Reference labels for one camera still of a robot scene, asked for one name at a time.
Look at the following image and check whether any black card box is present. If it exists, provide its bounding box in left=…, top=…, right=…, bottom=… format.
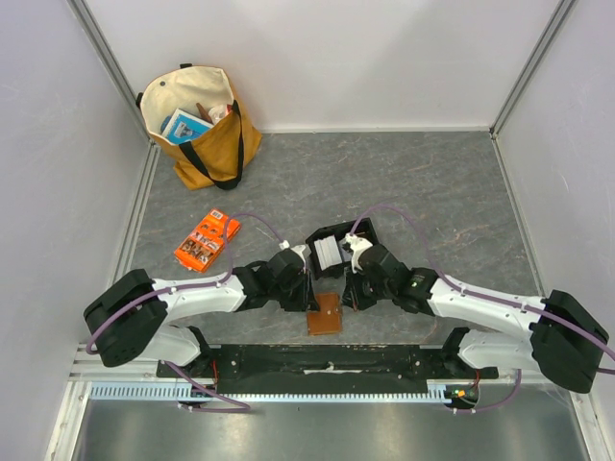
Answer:
left=306, top=221, right=355, bottom=279

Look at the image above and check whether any tan leather card holder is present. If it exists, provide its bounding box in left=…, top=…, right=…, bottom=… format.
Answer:
left=307, top=293, right=342, bottom=336

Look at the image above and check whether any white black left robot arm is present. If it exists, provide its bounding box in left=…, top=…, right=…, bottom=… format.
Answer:
left=84, top=245, right=319, bottom=377

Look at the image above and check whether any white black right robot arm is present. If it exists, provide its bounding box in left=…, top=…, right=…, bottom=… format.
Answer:
left=342, top=234, right=609, bottom=394

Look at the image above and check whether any stack of white cards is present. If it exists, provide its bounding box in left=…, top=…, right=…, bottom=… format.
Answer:
left=313, top=235, right=351, bottom=271

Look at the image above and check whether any orange product box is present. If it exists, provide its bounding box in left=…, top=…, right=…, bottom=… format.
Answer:
left=174, top=208, right=229, bottom=273

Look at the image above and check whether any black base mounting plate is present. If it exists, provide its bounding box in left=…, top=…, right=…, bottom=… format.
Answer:
left=182, top=345, right=499, bottom=383

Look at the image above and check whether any white item in bag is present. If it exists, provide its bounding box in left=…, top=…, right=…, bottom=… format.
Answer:
left=209, top=105, right=233, bottom=125

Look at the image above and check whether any blue book in bag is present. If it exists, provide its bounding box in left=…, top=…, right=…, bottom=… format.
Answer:
left=161, top=109, right=213, bottom=145

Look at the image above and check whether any brown item in bag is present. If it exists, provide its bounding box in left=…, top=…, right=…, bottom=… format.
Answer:
left=196, top=103, right=212, bottom=124

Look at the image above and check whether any mustard yellow tote bag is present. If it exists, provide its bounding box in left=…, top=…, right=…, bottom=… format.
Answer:
left=135, top=63, right=261, bottom=190

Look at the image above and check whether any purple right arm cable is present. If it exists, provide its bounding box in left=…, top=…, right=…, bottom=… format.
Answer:
left=348, top=204, right=615, bottom=415

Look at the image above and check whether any white slotted cable duct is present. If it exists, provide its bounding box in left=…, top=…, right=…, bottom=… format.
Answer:
left=89, top=378, right=477, bottom=403

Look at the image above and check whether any aluminium frame rail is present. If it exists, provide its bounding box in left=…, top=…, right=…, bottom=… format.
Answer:
left=67, top=0, right=160, bottom=283

